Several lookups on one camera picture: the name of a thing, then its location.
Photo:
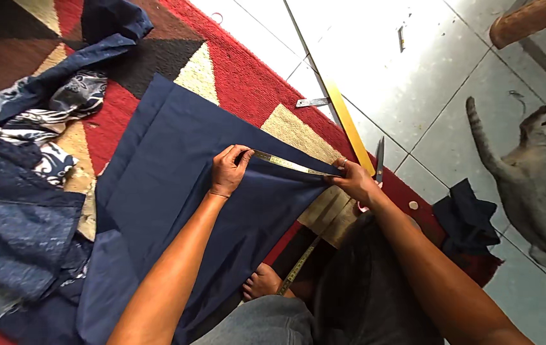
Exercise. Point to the yellow tape measure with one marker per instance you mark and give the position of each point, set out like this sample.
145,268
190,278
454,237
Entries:
283,162

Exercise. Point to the grey cat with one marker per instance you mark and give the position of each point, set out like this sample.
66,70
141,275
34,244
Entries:
531,189

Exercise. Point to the person's right fingers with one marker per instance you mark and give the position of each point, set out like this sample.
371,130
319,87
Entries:
344,164

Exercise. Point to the small yellow black cutter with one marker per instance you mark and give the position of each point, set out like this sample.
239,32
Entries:
401,39

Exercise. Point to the person's right thumb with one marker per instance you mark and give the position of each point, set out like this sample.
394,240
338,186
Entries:
336,180

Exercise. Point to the person's right hand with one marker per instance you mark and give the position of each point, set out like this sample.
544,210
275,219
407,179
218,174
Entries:
360,184

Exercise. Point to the large navy blue fabric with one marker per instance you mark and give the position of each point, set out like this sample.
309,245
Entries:
172,153

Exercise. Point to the navy garment with sleeve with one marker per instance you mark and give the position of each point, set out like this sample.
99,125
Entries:
117,26

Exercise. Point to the person's left thumb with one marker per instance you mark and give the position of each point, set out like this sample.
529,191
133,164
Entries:
244,159

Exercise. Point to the white navy floral fabric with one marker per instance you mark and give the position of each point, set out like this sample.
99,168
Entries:
57,163

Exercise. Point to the round white chalk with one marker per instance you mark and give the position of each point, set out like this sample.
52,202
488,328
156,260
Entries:
413,205

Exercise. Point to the person's left hand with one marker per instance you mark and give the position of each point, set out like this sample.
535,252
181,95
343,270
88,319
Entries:
226,175

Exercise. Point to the red patterned carpet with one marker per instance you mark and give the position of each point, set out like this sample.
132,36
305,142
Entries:
249,81

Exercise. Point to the long yellow ruler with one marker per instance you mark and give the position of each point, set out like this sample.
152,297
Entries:
347,122

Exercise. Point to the speckled denim blue fabric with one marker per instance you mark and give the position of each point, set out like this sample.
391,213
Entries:
19,230

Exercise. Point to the person's left forearm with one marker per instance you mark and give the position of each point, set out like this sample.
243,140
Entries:
177,266

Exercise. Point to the silver metal strip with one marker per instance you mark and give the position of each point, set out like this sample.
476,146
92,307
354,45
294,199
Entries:
312,102

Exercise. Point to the small navy fabric scrap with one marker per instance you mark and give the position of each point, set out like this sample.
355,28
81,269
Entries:
467,218

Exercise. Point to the person's right forearm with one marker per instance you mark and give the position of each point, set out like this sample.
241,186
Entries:
426,251

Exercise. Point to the brown wooden chair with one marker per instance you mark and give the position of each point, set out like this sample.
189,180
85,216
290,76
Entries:
531,20

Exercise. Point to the person's legs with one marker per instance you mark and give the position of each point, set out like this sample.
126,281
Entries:
373,282

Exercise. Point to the person's left fingers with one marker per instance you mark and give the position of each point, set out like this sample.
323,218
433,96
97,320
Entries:
228,152

